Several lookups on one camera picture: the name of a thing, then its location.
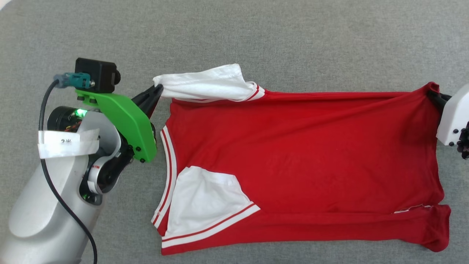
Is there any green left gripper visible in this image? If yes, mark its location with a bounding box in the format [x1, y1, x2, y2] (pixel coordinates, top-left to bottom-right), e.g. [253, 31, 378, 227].
[75, 84, 164, 164]

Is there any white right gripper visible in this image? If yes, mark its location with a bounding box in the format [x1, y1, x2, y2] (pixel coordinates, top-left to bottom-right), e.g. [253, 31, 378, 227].
[427, 84, 469, 146]

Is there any red and white jersey shirt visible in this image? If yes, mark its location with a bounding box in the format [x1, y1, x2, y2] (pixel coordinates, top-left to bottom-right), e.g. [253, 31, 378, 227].
[151, 63, 452, 256]

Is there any white paper tape label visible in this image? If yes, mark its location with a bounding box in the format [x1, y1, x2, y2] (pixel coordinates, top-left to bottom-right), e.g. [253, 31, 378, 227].
[38, 128, 100, 159]

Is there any grey fabric cushion surface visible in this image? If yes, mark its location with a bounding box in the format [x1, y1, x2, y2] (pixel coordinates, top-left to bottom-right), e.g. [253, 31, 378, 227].
[0, 0, 469, 264]

